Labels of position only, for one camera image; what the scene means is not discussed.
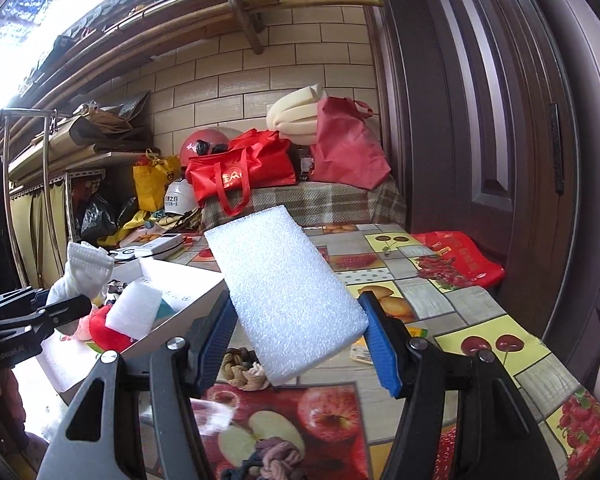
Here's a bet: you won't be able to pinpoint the white sock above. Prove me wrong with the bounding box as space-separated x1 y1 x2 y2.
46 241 115 336

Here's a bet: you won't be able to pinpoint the metal pipe bracket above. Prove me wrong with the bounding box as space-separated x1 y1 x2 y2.
225 0 266 56

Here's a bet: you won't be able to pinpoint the red tote bag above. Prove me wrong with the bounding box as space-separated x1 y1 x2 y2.
186 129 298 217

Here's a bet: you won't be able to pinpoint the brown door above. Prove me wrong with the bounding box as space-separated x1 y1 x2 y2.
355 0 600 386

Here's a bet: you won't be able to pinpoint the dark red fabric bag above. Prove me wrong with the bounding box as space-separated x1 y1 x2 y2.
310 96 392 190

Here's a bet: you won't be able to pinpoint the black plastic bag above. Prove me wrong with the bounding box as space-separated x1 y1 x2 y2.
80 195 138 243

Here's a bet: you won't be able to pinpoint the yellow plastic bag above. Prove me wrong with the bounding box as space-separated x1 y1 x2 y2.
110 210 153 241

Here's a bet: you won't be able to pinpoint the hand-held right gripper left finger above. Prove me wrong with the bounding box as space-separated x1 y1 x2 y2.
37 290 238 480

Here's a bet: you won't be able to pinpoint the purple grey knotted rope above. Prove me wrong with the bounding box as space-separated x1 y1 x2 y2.
220 436 301 480

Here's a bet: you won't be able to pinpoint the yellow shopping bag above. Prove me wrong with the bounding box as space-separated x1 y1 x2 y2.
132 150 182 211

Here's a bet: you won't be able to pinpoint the metal shelf rack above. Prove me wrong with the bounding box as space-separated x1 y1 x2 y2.
7 150 106 281

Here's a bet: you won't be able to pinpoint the small white foam block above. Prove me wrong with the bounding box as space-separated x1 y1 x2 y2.
105 282 163 338

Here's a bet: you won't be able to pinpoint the large white foam block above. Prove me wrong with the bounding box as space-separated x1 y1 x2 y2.
203 204 369 387

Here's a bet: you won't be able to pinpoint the white cardboard box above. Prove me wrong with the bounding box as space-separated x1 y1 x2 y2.
37 257 231 406

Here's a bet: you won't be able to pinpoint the beige curtain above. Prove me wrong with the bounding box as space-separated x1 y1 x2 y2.
10 180 71 286

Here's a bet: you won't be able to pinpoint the fruit print tablecloth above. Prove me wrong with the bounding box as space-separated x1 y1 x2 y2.
100 222 600 480

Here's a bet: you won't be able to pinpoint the beige brown knotted rope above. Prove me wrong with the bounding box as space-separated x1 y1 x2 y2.
219 347 271 392

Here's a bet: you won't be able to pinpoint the flat white box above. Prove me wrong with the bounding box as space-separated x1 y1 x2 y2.
132 232 185 260

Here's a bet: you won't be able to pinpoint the white helmet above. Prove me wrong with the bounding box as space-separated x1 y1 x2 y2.
163 178 199 216

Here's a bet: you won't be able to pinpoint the brown paper bags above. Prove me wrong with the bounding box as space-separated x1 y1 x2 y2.
45 91 153 153

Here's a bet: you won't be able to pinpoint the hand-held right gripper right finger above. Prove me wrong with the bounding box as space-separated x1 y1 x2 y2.
357 291 546 480

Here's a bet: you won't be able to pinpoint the cream foam roll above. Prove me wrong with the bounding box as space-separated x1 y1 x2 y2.
266 83 331 147

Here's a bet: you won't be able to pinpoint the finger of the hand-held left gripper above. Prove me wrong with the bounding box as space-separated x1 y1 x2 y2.
0 287 51 321
0 295 93 341

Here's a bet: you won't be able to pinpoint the plaid cloth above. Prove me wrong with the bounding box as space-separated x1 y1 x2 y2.
200 177 406 233

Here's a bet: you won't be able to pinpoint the red plastic bag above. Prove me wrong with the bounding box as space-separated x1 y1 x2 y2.
412 230 506 291

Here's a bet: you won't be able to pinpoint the black white patterned cloth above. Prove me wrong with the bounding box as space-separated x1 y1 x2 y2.
100 280 128 306

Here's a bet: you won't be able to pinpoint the person's left hand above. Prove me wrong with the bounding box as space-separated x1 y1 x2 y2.
0 372 48 461

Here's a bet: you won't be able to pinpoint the red plush toy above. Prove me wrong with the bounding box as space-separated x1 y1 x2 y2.
87 305 136 353

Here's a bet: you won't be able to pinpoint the bamboo pole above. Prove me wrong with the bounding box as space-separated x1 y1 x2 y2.
45 0 385 91

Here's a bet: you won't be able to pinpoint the red helmet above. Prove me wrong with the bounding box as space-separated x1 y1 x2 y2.
180 128 243 166

